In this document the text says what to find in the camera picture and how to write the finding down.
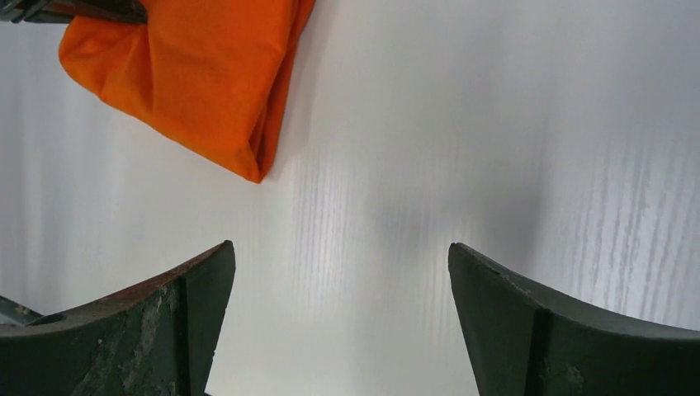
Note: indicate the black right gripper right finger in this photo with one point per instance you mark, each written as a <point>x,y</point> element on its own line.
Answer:
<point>525,338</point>

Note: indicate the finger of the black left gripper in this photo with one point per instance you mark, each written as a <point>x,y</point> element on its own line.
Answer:
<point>64,11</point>

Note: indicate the orange t-shirt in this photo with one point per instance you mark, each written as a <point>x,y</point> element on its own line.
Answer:
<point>212,76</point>

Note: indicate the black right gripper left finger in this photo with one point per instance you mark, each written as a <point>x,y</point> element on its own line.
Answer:
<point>157,337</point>

